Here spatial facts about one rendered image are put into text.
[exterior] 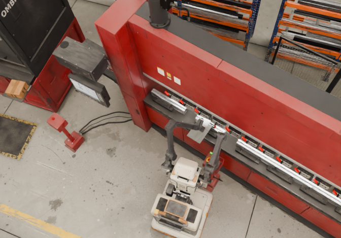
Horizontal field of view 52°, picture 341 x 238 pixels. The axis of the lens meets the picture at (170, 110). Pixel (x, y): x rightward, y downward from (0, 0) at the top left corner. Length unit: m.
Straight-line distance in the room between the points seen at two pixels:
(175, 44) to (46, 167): 3.07
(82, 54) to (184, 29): 1.09
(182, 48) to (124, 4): 0.76
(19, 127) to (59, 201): 1.37
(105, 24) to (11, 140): 3.01
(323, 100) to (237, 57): 0.76
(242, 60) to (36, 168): 3.56
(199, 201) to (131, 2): 2.55
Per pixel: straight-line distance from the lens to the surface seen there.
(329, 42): 5.38
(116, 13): 3.43
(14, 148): 5.76
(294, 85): 2.99
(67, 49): 3.77
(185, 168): 3.58
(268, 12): 6.51
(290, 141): 3.40
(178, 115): 4.35
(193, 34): 3.19
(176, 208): 3.97
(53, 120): 4.77
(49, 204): 5.29
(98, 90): 3.82
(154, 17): 3.18
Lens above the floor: 4.80
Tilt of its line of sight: 64 degrees down
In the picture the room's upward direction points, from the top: 9 degrees counter-clockwise
